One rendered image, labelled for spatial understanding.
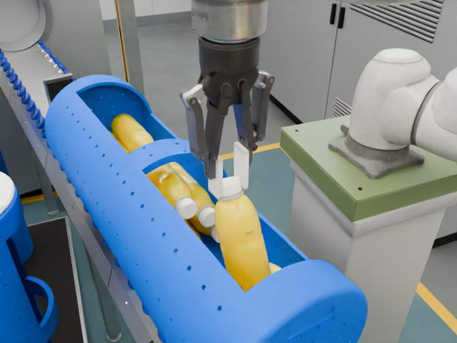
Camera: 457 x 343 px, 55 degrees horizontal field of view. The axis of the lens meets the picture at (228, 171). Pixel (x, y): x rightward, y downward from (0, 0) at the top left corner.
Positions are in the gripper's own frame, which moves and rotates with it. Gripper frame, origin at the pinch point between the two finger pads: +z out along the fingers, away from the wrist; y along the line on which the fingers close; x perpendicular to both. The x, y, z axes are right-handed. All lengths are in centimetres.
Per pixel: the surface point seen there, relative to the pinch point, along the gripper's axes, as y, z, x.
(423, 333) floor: -107, 131, -8
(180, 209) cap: 1.5, 16.5, -14.2
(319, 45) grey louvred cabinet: -175, 60, -161
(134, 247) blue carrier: 12.9, 16.0, -8.9
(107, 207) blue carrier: 13.0, 16.2, -21.8
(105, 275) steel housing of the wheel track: 14, 46, -34
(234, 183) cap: -0.1, 1.3, 1.4
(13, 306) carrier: 35, 56, -46
